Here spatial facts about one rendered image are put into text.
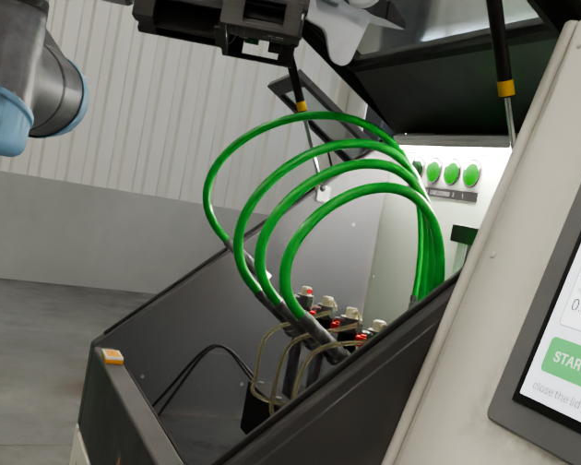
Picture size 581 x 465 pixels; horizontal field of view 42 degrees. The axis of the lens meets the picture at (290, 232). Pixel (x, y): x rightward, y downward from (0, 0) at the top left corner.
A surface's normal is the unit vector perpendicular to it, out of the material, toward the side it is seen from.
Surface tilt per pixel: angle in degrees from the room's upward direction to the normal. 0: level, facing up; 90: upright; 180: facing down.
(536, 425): 76
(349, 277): 90
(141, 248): 90
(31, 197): 90
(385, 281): 90
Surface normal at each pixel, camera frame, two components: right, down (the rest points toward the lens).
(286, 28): 0.07, -0.07
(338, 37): 0.57, 0.10
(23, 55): 0.90, 0.18
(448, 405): -0.84, -0.38
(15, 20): 0.74, 0.17
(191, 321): 0.37, 0.11
